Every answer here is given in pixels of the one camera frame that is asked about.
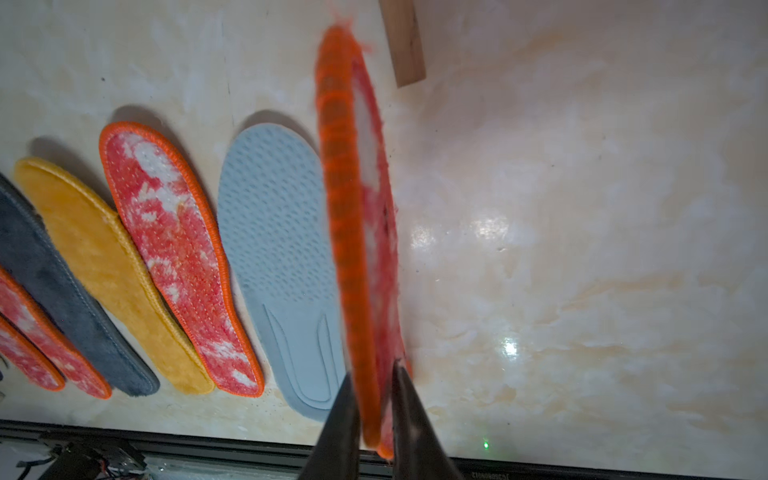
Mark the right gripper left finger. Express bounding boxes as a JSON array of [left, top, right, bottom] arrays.
[[298, 373, 361, 480]]

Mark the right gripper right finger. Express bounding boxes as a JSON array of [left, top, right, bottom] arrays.
[[391, 362, 463, 480]]

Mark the orange edged insole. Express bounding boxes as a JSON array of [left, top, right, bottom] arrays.
[[315, 23, 407, 460]]

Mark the light blue insole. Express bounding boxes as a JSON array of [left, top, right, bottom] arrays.
[[217, 123, 346, 421]]

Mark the red patterned insole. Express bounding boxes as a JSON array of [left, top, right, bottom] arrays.
[[1, 316, 66, 391], [1, 270, 112, 400]]

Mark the yellow insole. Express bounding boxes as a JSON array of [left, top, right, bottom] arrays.
[[14, 157, 215, 395]]

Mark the dark grey insole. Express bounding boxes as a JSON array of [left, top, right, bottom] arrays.
[[1, 177, 160, 397]]

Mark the wooden clothes rack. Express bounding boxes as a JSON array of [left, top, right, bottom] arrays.
[[379, 0, 427, 88]]

